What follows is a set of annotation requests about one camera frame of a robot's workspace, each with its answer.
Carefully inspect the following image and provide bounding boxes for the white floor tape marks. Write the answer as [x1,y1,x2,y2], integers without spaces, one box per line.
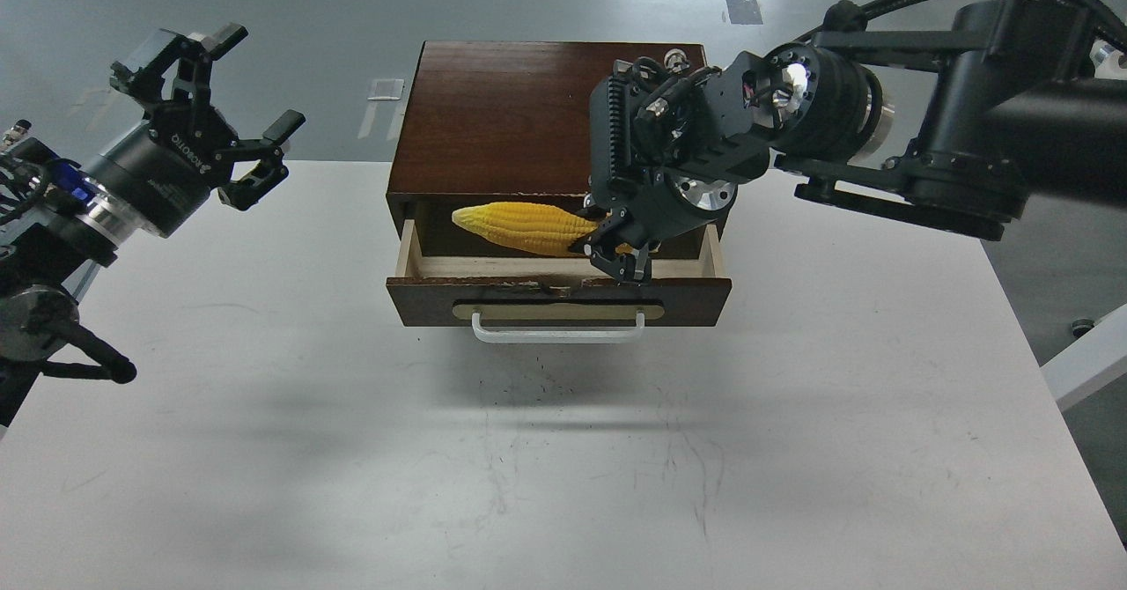
[356,77,407,142]

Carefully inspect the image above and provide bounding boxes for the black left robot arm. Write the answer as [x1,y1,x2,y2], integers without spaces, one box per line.
[1,23,305,429]

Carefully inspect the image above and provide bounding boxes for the wooden drawer with white handle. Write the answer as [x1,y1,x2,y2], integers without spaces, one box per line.
[387,220,733,343]

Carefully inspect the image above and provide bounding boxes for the yellow corn cob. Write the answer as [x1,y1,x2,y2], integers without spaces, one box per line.
[451,202,609,258]

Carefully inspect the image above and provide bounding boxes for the dark wooden drawer cabinet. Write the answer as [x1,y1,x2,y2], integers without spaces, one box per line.
[387,41,733,261]

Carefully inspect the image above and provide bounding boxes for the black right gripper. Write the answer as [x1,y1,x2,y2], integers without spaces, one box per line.
[569,168,738,285]

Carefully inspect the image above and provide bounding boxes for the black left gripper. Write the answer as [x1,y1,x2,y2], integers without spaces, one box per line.
[82,23,307,238]

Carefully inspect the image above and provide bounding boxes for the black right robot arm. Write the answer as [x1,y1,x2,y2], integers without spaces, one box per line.
[564,0,1124,284]

